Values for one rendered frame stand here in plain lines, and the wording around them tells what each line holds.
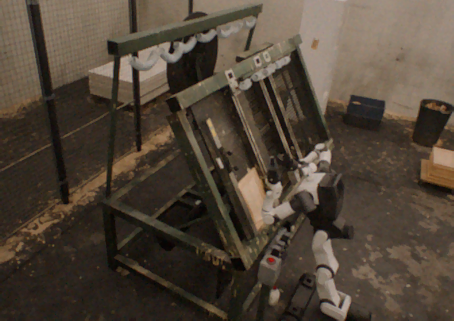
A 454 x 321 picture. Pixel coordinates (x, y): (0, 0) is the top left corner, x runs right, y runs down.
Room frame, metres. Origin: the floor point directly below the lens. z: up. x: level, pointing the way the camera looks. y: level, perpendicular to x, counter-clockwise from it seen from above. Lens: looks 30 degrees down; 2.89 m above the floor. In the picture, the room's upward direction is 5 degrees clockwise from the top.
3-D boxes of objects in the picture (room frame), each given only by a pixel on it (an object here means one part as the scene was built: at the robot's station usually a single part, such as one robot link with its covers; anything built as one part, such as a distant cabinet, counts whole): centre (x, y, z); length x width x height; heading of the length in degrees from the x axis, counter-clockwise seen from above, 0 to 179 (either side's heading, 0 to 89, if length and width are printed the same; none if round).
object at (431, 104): (5.89, -3.33, 0.33); 0.52 x 0.51 x 0.65; 157
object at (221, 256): (3.24, -0.10, 0.41); 2.20 x 1.38 x 0.83; 153
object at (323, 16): (6.49, -1.40, 1.03); 0.61 x 0.58 x 2.05; 157
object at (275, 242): (2.35, -0.52, 0.69); 0.50 x 0.14 x 0.24; 153
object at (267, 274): (1.93, -0.38, 0.84); 0.12 x 0.12 x 0.18; 63
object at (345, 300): (2.16, -1.01, 0.28); 0.21 x 0.20 x 0.13; 63
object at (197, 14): (3.35, 0.32, 1.85); 0.80 x 0.06 x 0.80; 153
